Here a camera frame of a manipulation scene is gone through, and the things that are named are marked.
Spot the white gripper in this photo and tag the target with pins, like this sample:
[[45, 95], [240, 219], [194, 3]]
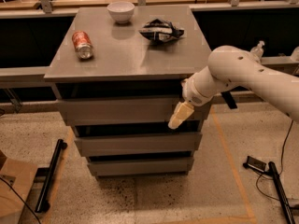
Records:
[[192, 92]]

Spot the grey top drawer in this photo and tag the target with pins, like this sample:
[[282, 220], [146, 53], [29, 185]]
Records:
[[78, 112]]

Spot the grey drawer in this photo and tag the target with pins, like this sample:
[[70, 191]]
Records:
[[138, 144], [141, 167], [78, 112]]

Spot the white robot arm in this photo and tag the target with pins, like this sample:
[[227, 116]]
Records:
[[229, 67]]

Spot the grey drawer cabinet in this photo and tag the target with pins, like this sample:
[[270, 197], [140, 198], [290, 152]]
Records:
[[126, 64]]

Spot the grey middle drawer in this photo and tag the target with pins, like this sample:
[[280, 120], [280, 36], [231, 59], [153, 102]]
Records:
[[138, 144]]

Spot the grey bottom drawer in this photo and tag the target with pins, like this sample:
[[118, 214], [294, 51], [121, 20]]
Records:
[[141, 167]]

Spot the crumpled black chip bag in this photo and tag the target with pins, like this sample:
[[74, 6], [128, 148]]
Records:
[[161, 31]]

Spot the black floor device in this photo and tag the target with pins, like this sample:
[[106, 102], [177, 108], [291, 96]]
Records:
[[255, 165]]

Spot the clear sanitizer pump bottle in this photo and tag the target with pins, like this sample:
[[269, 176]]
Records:
[[257, 51]]

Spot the white ceramic bowl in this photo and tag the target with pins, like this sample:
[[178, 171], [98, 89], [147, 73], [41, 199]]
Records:
[[121, 12]]

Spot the red soda can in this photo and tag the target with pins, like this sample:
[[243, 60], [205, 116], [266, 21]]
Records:
[[83, 45]]

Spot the black right floor bar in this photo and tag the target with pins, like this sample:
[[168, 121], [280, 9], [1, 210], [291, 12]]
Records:
[[281, 193]]

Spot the black floor bar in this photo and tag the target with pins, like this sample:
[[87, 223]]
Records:
[[281, 193], [47, 173]]

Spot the black left floor bar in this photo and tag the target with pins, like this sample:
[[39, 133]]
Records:
[[47, 173]]

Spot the cardboard box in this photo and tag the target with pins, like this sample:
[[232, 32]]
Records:
[[18, 178]]

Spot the grey metal rail frame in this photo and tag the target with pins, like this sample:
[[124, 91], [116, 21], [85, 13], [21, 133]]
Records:
[[30, 39]]

